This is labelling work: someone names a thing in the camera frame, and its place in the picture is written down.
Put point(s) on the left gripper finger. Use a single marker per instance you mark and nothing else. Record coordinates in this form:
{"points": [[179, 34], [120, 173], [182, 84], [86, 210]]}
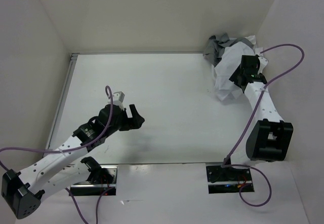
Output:
{"points": [[136, 122], [134, 112]]}

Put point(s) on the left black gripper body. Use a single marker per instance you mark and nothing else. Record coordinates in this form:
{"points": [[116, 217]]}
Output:
{"points": [[124, 122]]}

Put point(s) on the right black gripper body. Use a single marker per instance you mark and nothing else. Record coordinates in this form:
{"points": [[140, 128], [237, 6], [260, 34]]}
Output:
{"points": [[234, 78]]}

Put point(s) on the white skirt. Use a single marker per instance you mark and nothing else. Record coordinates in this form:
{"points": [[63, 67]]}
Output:
{"points": [[225, 90]]}

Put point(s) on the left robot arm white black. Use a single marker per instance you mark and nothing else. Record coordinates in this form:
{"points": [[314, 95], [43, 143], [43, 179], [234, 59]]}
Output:
{"points": [[26, 189]]}

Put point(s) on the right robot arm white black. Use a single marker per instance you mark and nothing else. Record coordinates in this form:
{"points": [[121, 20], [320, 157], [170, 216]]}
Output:
{"points": [[267, 136]]}

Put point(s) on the white laundry basket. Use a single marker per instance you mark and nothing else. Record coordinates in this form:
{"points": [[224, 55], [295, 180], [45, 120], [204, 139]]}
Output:
{"points": [[257, 51]]}

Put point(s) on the grey skirt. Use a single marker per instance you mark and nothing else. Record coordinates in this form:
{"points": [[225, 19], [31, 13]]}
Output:
{"points": [[216, 46]]}

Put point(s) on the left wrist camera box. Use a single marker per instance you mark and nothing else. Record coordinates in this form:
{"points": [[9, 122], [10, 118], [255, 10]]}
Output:
{"points": [[118, 98]]}

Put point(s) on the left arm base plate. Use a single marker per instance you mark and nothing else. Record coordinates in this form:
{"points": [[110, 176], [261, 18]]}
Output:
{"points": [[105, 182]]}

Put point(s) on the aluminium table edge rail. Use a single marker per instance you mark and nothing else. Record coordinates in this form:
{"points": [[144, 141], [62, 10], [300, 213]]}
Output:
{"points": [[170, 91]]}

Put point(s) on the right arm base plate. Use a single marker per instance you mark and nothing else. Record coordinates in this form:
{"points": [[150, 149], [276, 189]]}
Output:
{"points": [[228, 180]]}

